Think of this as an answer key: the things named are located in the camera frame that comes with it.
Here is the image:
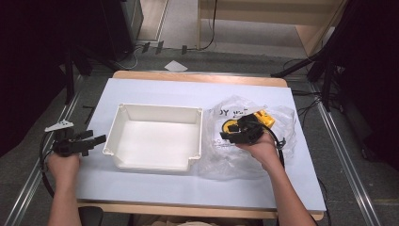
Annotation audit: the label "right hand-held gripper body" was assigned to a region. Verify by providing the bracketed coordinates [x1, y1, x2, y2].
[234, 105, 268, 146]

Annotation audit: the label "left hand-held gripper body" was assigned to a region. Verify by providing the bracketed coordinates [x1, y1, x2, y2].
[44, 120, 87, 158]

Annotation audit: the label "yellow round toy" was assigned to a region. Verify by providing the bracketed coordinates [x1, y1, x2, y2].
[221, 119, 239, 135]

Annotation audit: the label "yellow block toy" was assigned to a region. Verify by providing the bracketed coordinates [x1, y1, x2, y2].
[253, 109, 277, 129]

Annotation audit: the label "clear plastic bag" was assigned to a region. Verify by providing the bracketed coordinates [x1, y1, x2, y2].
[197, 95, 297, 181]

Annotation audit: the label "person's left hand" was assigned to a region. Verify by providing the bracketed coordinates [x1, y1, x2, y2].
[46, 152, 81, 189]

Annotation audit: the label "person's right hand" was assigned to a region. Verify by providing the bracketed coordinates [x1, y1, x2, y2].
[234, 131, 282, 172]

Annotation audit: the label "white plastic bin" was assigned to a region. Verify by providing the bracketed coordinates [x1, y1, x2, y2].
[103, 103, 204, 172]

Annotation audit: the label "black metal stand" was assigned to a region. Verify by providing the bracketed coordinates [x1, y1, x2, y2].
[270, 18, 349, 112]
[60, 43, 123, 105]

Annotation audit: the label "wooden table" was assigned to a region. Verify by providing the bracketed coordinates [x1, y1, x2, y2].
[76, 70, 325, 221]

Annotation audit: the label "black chair seat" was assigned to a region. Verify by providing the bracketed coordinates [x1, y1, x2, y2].
[77, 205, 104, 226]

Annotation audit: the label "white table mat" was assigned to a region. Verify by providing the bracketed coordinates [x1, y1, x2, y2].
[75, 77, 327, 213]

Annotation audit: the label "white paper sheet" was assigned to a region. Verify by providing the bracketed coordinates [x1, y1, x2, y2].
[164, 59, 189, 73]

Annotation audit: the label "dark cabinet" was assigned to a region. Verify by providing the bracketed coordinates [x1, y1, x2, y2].
[99, 0, 145, 62]

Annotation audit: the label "wooden shelf unit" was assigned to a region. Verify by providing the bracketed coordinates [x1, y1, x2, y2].
[196, 0, 349, 57]

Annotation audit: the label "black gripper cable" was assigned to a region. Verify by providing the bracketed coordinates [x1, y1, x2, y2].
[259, 121, 287, 170]
[39, 131, 56, 199]

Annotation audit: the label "aluminium floor rail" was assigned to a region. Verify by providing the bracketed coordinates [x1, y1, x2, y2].
[2, 74, 85, 226]
[309, 82, 382, 226]

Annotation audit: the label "black floor cables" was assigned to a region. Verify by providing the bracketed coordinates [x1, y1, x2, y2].
[282, 58, 344, 130]

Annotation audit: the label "black hanging cable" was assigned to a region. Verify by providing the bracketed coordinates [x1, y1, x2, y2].
[187, 0, 218, 52]

